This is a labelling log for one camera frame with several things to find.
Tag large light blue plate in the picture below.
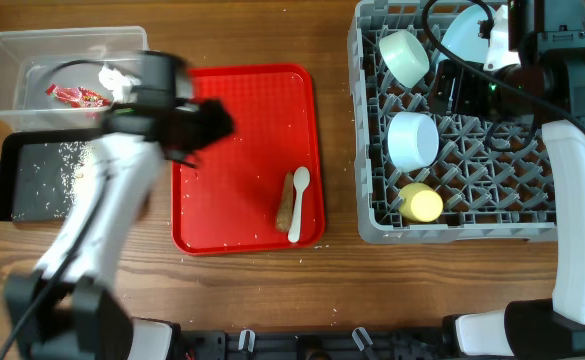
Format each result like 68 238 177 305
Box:
441 5 489 64

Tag small light blue plate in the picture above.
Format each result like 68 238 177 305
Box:
387 112 439 172

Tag red snack wrapper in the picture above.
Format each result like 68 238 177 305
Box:
45 84 112 108

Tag red serving tray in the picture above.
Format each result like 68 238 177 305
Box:
171 64 326 256

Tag green bowl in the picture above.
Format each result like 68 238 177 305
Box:
379 30 430 88

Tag clear plastic waste bin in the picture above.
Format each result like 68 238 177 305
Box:
0 26 149 131

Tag pile of white rice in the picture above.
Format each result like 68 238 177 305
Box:
14 139 96 219

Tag black mounting rail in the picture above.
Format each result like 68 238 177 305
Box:
171 327 462 360

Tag black waste tray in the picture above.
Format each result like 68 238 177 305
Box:
0 126 141 223

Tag yellow plastic cup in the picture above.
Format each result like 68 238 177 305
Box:
399 183 444 223

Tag white napkin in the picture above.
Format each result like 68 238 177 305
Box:
98 64 141 103

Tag white plastic spoon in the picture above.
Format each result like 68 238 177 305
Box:
288 166 311 243

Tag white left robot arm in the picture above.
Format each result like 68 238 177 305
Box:
0 99 234 359

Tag grey dishwasher rack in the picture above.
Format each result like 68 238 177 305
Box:
347 1 557 244

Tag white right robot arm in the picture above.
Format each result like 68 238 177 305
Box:
430 47 585 359

